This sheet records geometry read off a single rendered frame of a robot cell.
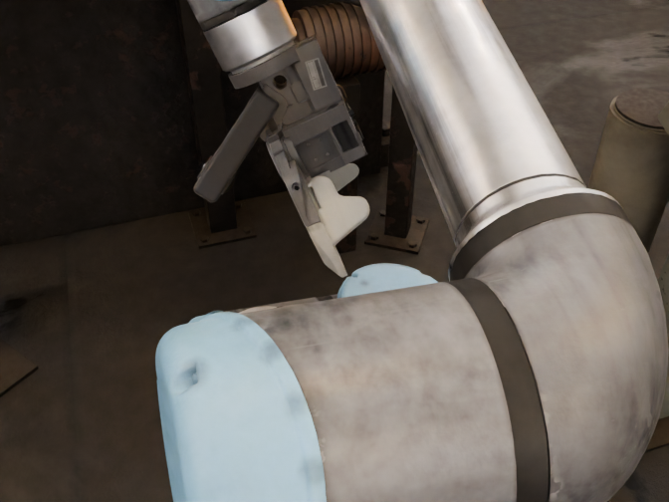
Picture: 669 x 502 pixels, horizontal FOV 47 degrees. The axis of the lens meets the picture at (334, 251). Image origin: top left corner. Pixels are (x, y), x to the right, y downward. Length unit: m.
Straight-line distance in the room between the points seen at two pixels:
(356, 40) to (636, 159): 0.51
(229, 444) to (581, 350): 0.14
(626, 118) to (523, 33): 1.46
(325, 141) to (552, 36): 1.95
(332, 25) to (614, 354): 1.10
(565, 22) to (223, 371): 2.49
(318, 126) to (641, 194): 0.65
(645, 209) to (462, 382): 0.97
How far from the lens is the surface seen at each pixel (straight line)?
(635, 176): 1.21
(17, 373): 1.52
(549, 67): 2.43
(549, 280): 0.34
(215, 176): 0.72
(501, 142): 0.41
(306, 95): 0.71
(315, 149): 0.71
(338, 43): 1.36
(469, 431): 0.30
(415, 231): 1.70
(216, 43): 0.69
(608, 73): 2.45
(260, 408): 0.29
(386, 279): 0.75
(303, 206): 0.68
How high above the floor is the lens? 1.10
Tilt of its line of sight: 41 degrees down
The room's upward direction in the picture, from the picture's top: straight up
